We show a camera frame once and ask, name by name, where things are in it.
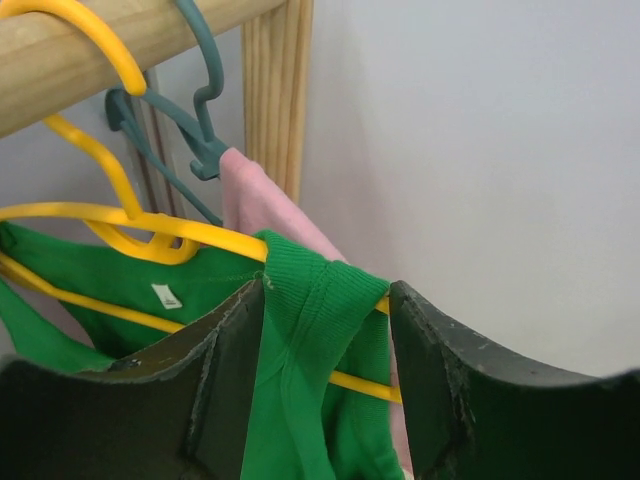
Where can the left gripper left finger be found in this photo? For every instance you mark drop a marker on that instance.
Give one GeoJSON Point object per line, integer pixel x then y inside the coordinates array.
{"type": "Point", "coordinates": [178, 409]}

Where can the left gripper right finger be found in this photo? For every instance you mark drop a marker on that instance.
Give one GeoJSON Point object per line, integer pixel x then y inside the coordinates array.
{"type": "Point", "coordinates": [475, 409]}

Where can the green tank top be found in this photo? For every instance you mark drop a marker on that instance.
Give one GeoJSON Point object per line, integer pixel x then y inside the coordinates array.
{"type": "Point", "coordinates": [319, 317]}

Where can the yellow clothes hanger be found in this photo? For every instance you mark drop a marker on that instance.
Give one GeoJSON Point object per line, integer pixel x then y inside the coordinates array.
{"type": "Point", "coordinates": [127, 228]}

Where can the pink shirt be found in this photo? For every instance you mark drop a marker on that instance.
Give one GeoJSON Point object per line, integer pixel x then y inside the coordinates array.
{"type": "Point", "coordinates": [252, 202]}

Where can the teal clothes hanger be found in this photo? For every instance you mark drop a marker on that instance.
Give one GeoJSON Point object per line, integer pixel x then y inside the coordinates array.
{"type": "Point", "coordinates": [197, 131]}

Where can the wooden clothes rack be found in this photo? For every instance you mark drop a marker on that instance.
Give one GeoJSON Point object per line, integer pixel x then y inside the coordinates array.
{"type": "Point", "coordinates": [48, 65]}

